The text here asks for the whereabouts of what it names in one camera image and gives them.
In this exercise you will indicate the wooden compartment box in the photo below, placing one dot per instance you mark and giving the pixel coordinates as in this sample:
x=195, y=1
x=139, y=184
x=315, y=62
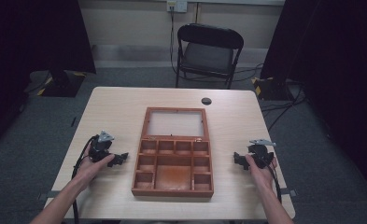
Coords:
x=174, y=152

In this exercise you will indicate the black folding chair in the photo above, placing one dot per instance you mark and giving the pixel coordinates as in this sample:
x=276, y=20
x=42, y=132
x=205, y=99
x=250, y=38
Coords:
x=207, y=54

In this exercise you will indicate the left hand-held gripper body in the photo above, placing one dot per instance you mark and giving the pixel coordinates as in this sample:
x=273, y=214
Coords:
x=99, y=146

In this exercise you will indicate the person's right hand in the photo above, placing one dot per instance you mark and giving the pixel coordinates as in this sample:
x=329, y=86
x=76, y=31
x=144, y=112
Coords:
x=260, y=172

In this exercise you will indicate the black curtain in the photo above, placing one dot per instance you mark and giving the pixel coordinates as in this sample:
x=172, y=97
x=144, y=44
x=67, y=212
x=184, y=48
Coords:
x=330, y=71
x=31, y=56

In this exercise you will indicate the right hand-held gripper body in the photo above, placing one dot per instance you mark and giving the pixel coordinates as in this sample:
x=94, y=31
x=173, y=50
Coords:
x=260, y=152

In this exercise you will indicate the black stand base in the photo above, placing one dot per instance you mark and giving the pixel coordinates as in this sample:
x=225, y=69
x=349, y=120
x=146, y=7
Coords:
x=63, y=83
x=271, y=88

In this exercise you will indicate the person's left hand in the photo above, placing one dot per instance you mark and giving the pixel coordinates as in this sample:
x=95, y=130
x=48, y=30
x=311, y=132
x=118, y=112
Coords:
x=92, y=168

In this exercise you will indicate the white wall socket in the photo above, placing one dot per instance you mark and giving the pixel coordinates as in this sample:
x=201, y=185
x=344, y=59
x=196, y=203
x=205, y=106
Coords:
x=176, y=6

